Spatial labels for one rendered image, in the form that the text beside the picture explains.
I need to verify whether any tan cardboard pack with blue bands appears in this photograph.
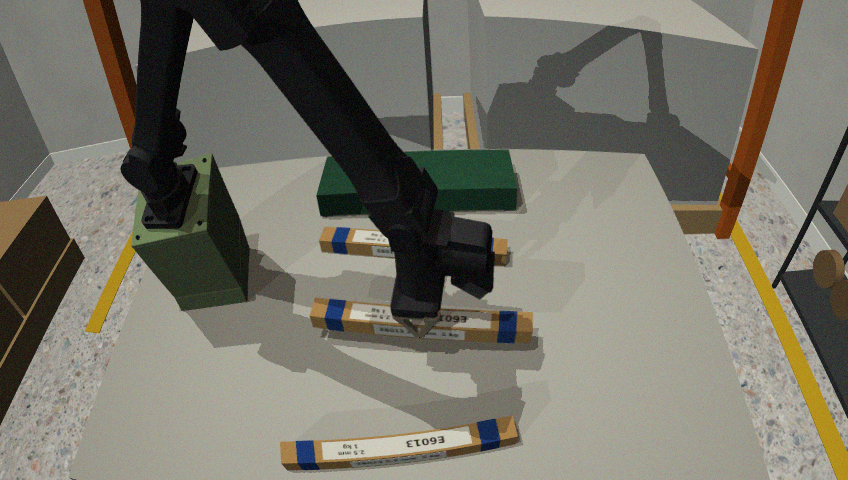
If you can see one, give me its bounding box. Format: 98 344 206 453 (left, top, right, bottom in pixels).
319 227 508 266
280 415 518 470
310 298 533 343

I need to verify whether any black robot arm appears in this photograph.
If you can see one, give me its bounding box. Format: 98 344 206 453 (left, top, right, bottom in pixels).
120 0 495 303

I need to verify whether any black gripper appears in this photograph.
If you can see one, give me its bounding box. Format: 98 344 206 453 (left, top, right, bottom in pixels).
390 258 441 337

